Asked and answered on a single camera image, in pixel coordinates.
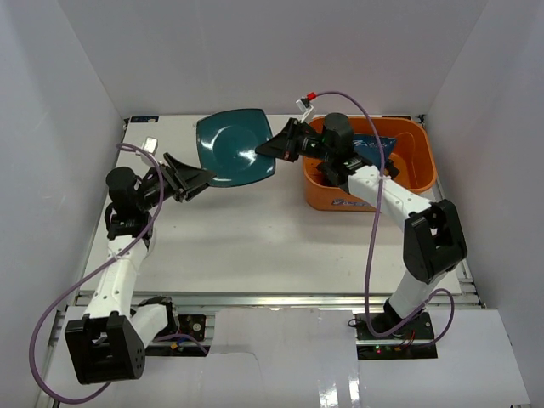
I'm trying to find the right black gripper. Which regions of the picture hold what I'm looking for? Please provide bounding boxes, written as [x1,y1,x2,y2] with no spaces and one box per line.
[258,118,336,163]

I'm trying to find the teal square plate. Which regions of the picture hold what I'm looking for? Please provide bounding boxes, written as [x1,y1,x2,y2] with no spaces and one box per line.
[195,108,276,188]

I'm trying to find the dark blue shell plate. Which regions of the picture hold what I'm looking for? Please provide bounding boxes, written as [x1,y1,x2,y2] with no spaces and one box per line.
[352,133,399,165]

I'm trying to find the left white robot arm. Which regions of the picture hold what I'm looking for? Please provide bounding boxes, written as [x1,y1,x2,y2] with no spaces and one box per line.
[65,153,215,384]

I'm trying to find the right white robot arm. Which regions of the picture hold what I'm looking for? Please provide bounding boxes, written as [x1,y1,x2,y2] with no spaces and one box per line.
[255,113,468,339]

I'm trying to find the orange plastic bin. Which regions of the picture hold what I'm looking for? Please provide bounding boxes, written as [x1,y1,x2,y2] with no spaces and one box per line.
[303,116,437,213]

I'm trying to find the blue table label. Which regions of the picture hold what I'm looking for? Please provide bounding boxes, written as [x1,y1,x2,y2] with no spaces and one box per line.
[129,116,159,123]

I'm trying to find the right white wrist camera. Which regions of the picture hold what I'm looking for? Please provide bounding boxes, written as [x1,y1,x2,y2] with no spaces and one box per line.
[296,92,317,124]

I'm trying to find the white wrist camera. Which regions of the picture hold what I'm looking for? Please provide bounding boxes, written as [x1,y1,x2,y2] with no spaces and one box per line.
[296,92,317,124]
[136,136,159,157]

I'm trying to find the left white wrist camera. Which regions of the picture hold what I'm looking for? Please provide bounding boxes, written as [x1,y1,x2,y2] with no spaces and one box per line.
[136,136,159,157]

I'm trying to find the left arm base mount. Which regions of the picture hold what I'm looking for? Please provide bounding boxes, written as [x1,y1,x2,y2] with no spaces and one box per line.
[166,314,208,355]

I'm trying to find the aluminium table front rail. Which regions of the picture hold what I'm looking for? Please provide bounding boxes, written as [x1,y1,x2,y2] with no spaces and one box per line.
[75,292,480,309]

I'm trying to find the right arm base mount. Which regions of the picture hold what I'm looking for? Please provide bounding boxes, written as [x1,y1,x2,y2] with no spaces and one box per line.
[347,312,434,345]

